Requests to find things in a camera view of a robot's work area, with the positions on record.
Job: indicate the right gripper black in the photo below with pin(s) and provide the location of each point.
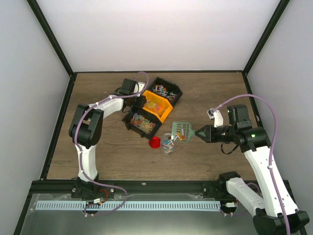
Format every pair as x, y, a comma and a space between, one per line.
210, 137

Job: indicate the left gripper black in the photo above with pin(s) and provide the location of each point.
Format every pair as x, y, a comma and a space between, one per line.
141, 104

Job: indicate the green slotted plastic scoop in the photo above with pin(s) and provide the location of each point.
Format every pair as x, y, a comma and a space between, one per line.
182, 131

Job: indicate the black bin with lollipops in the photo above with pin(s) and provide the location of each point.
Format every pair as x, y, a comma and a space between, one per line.
166, 89

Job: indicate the orange bin with gummies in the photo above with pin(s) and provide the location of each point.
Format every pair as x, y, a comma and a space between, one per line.
157, 105

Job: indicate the black bin with popsicle candies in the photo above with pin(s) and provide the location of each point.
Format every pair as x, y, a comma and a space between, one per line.
142, 122

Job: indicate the clear plastic jar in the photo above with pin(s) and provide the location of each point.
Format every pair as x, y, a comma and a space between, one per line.
167, 144

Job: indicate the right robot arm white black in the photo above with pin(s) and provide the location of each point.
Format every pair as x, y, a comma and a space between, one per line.
274, 211

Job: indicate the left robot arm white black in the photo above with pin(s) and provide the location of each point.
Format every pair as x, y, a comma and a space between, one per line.
86, 129

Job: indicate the red round lid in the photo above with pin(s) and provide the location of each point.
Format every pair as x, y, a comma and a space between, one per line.
154, 143

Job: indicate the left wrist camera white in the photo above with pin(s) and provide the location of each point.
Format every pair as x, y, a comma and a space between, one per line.
139, 87

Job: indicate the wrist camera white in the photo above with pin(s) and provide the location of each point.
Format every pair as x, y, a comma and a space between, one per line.
139, 87
216, 116

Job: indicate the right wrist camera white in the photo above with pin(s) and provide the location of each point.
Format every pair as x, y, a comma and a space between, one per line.
216, 116

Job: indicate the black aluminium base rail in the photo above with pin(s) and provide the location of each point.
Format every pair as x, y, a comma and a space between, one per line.
208, 189

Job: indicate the light blue slotted cable duct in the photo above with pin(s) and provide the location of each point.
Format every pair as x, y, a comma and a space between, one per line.
130, 206

